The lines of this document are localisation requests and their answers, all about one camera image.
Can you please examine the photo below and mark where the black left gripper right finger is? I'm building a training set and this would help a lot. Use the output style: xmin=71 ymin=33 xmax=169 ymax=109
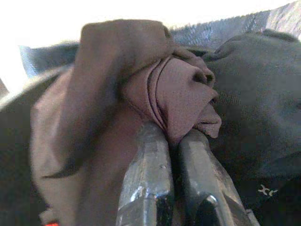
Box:
xmin=178 ymin=129 xmax=261 ymax=226

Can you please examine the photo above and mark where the grey blue woven laundry basket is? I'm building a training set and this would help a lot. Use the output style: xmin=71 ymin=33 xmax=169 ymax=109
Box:
xmin=18 ymin=1 xmax=301 ymax=78

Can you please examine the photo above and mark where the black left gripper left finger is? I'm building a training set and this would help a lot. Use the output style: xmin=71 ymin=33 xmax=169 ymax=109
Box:
xmin=116 ymin=121 xmax=176 ymax=226

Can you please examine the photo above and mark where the brown mauve cloth garment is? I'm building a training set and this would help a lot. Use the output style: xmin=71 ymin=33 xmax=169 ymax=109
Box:
xmin=29 ymin=19 xmax=223 ymax=226

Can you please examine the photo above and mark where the dark grey knit garment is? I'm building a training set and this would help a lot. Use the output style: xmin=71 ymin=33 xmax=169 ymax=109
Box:
xmin=202 ymin=29 xmax=301 ymax=226

